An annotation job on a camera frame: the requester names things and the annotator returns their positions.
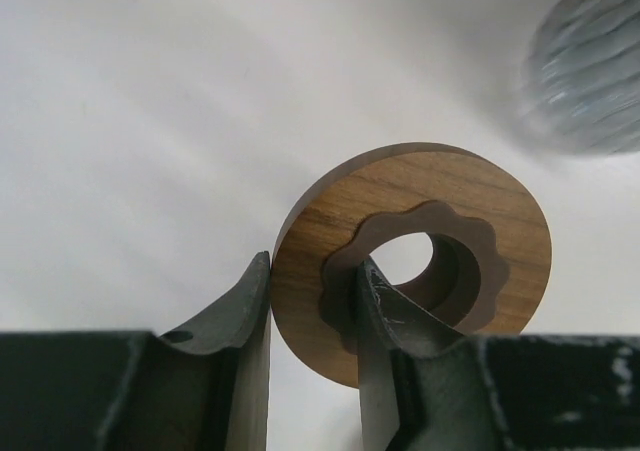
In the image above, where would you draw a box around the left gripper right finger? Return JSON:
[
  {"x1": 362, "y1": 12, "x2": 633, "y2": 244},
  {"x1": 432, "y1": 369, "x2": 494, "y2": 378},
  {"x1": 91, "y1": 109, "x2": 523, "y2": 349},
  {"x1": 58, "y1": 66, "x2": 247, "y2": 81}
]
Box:
[{"x1": 355, "y1": 261, "x2": 639, "y2": 450}]

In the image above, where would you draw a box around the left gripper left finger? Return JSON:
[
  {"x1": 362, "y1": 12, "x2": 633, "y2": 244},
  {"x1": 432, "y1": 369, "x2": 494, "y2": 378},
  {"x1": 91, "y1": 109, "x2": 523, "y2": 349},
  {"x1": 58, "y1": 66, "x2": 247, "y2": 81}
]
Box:
[{"x1": 1, "y1": 252, "x2": 270, "y2": 450}]

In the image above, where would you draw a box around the dark wooden dripper ring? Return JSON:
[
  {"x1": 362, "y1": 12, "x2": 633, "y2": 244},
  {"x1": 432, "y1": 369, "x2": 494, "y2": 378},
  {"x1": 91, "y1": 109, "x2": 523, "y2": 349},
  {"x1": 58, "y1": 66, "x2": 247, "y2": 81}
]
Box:
[{"x1": 270, "y1": 141, "x2": 553, "y2": 389}]

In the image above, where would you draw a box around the clear ribbed glass server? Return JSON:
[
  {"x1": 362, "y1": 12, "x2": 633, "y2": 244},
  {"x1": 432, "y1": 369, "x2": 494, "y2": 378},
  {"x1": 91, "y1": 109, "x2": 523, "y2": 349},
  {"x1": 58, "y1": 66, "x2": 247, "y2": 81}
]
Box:
[{"x1": 524, "y1": 0, "x2": 639, "y2": 156}]

